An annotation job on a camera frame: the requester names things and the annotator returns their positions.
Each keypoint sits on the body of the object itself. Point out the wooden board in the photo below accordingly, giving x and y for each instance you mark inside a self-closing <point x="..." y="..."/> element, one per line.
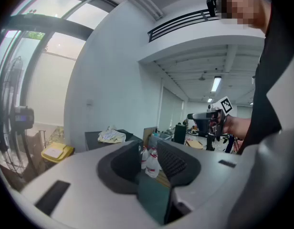
<point x="148" y="133"/>

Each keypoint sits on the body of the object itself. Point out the grey wall socket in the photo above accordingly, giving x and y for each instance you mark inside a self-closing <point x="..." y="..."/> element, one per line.
<point x="89" y="102"/>

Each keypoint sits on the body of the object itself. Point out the person's head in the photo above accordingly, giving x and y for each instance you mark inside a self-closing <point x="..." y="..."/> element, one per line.
<point x="247" y="6"/>

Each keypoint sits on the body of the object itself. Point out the person's right forearm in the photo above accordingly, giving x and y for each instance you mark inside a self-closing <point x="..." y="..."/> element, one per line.
<point x="237" y="126"/>

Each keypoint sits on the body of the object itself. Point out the black window frame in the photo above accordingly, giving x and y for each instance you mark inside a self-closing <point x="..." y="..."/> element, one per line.
<point x="54" y="24"/>

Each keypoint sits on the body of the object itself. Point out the person's black shirt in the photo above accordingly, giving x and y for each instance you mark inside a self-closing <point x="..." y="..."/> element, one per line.
<point x="264" y="92"/>

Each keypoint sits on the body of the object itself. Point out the cardboard boxes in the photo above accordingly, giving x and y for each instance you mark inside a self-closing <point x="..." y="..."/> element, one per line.
<point x="33" y="147"/>

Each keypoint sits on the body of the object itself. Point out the clear plastic storage box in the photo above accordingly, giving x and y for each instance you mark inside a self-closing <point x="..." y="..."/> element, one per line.
<point x="161" y="137"/>

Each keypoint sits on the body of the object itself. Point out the checkered white cloth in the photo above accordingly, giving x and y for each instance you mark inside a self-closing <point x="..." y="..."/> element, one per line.
<point x="111" y="134"/>

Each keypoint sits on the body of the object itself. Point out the black standing fan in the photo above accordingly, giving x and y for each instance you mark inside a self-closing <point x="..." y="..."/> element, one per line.
<point x="8" y="128"/>

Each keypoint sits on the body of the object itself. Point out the yellow cloth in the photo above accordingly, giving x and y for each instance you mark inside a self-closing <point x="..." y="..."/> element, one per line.
<point x="106" y="138"/>

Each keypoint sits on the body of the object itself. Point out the black head-mounted camera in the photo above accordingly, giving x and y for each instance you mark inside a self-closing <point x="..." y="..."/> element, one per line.
<point x="212" y="5"/>

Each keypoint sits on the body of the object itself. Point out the long ceiling light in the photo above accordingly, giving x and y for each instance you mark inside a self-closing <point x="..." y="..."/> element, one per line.
<point x="216" y="83"/>

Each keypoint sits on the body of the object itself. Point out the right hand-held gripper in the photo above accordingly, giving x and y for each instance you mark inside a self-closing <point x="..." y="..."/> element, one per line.
<point x="219" y="123"/>

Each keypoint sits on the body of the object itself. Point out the slatted wooden mat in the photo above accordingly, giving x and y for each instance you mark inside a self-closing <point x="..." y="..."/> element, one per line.
<point x="162" y="179"/>

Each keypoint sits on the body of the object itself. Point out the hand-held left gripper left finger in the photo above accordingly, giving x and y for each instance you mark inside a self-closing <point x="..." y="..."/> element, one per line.
<point x="85" y="190"/>

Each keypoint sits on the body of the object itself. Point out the black rectangular panel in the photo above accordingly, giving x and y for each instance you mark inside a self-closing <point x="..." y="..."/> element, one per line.
<point x="180" y="133"/>

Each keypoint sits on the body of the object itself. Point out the black metal railing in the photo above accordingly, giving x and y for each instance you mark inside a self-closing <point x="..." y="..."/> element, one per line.
<point x="180" y="24"/>

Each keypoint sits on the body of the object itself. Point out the yellow-lidded black bin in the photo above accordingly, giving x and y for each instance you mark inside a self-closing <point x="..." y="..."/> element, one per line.
<point x="56" y="151"/>

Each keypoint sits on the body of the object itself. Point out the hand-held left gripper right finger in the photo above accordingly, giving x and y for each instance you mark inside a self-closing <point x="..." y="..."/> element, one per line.
<point x="209" y="187"/>

